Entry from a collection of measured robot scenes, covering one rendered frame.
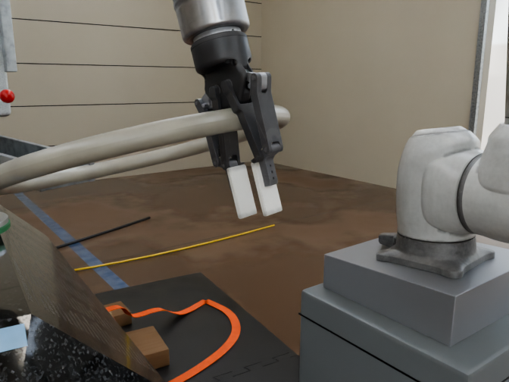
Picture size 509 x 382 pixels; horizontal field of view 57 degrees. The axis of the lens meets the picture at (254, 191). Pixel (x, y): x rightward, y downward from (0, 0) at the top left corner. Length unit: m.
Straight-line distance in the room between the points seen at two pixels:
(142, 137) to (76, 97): 5.98
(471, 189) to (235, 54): 0.49
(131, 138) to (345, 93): 6.00
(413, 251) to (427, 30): 4.91
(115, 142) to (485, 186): 0.60
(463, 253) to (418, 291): 0.14
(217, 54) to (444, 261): 0.61
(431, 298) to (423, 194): 0.19
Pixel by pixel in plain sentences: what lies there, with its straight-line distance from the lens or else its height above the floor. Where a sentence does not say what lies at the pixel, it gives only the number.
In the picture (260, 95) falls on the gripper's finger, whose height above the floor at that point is 1.23.
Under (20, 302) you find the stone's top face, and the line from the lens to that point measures 0.95.
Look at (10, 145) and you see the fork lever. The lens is 1.23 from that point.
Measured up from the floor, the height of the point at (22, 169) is 1.15.
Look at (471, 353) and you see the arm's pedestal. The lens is 0.92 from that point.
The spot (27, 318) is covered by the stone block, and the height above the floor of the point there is 0.86.
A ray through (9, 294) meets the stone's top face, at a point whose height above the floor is 0.87.
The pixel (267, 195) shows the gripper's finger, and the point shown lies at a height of 1.11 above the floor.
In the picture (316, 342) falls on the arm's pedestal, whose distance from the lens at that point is 1.09.
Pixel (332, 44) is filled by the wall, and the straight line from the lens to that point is 6.72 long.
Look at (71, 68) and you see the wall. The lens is 6.53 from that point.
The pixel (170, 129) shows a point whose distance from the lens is 0.56.
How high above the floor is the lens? 1.25
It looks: 13 degrees down
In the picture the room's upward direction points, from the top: straight up
